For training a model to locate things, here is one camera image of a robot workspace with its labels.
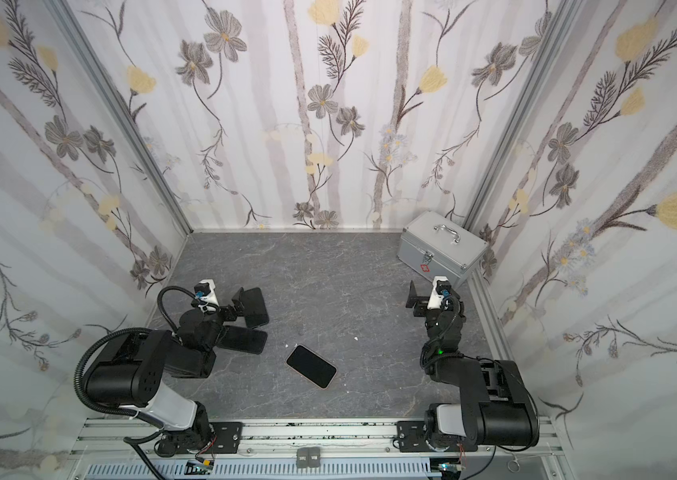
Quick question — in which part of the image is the black smartphone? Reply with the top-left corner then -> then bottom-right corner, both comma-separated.
286,345 -> 338,389

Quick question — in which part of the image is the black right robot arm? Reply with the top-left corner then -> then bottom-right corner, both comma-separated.
398,276 -> 541,452

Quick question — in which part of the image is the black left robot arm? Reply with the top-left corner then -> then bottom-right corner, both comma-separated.
72,279 -> 270,458

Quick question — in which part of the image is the silver aluminium case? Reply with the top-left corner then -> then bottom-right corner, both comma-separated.
398,211 -> 489,287

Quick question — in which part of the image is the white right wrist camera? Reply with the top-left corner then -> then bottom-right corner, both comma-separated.
427,276 -> 452,310

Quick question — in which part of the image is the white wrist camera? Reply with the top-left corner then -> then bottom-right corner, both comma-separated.
427,276 -> 452,310
194,279 -> 220,307

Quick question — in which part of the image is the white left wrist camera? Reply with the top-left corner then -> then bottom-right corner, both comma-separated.
194,279 -> 220,307

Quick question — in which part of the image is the white slotted cable duct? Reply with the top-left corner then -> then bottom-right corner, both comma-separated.
84,458 -> 443,480

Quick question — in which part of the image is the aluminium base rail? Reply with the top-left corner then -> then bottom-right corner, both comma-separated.
61,418 -> 576,479

